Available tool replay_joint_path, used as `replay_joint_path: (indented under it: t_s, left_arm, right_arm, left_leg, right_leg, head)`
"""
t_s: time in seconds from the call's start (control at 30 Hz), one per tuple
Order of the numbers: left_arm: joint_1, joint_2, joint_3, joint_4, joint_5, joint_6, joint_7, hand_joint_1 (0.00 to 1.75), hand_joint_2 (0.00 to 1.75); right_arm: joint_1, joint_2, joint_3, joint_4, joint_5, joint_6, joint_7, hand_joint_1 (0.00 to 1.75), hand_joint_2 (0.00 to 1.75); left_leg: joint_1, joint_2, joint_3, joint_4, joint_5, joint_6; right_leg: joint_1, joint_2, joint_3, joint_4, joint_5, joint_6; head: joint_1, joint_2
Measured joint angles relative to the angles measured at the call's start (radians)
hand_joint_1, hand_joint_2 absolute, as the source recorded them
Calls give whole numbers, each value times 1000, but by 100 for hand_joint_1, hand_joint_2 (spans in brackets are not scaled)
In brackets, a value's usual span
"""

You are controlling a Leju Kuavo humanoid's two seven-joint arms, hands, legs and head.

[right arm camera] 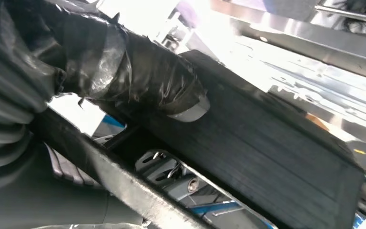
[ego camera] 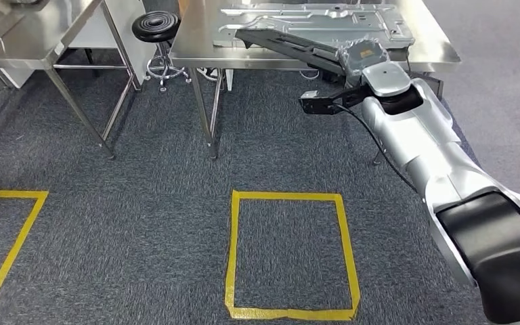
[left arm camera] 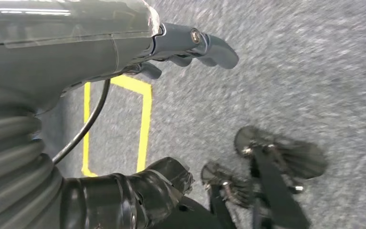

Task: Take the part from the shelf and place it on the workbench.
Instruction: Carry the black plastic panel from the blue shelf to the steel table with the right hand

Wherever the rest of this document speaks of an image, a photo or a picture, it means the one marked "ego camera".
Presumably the yellow floor tape square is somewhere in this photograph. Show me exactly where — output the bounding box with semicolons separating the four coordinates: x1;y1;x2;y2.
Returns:
223;190;362;322

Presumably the black stool with chrome ring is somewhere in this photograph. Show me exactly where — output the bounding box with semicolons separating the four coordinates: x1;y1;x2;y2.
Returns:
132;11;192;93

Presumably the black plastic plate frame part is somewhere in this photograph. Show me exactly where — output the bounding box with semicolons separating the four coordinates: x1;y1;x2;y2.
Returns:
234;28;410;77

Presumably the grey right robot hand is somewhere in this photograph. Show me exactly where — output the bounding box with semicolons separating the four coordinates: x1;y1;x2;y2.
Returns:
337;38;391;88

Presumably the black camera cable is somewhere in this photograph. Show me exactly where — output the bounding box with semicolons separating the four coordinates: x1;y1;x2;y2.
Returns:
334;104;418;192

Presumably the black box under workbench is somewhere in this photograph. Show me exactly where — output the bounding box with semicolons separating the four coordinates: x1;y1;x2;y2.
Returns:
320;69;346;85

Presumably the silver sheet metal panel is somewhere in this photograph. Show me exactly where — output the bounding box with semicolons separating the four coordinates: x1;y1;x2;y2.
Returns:
213;3;416;50

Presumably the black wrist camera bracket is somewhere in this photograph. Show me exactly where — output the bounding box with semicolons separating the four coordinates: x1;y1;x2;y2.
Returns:
299;83;373;116

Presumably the stainless steel workbench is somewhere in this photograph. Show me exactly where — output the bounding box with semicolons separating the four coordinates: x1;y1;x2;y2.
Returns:
169;0;462;160

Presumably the stainless steel table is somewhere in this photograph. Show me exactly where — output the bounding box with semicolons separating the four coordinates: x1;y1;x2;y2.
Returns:
0;0;142;160

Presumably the white side panel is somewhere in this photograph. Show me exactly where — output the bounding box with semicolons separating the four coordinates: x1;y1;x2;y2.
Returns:
69;0;156;86

